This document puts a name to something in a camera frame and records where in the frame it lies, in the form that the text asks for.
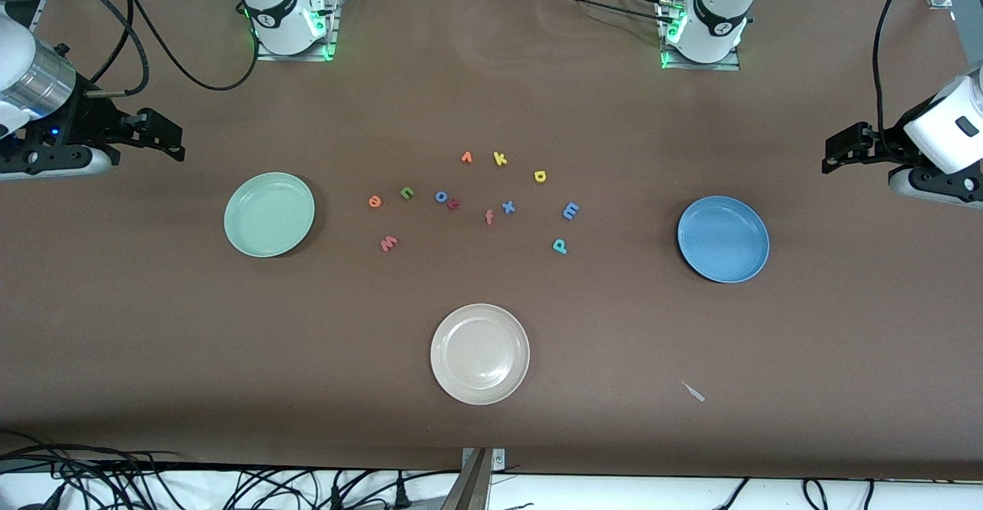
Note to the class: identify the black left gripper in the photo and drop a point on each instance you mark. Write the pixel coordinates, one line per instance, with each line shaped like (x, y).
(881, 149)

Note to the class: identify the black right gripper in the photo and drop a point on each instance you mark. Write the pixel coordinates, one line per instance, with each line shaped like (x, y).
(87, 120)

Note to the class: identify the pink letter w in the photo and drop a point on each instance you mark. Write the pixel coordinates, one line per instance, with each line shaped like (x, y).
(389, 243)

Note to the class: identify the periwinkle blue letter E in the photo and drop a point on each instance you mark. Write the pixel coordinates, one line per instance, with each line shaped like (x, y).
(570, 210)

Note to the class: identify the teal letter P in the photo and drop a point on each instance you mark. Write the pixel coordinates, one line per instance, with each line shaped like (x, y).
(557, 246)

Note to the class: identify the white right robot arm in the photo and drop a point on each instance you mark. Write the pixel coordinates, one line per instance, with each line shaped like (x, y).
(276, 11)

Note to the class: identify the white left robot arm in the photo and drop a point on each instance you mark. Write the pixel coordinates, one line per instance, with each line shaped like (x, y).
(714, 26)

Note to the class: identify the pale green plate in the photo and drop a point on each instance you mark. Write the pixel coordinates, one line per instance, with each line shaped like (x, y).
(269, 214)

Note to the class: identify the blue plate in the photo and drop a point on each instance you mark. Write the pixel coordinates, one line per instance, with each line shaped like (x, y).
(723, 239)

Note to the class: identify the small white tape scrap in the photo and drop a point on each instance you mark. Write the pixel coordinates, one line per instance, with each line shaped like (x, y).
(693, 392)

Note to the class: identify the brown table cover sheet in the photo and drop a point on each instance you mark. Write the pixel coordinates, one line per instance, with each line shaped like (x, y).
(491, 95)

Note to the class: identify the beige plate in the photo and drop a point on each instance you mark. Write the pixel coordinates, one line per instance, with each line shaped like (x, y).
(480, 354)

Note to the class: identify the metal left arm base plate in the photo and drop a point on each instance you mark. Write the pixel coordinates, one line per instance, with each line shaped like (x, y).
(695, 66)

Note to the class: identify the metal table clamp bracket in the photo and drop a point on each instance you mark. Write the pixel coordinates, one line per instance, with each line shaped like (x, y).
(478, 479)

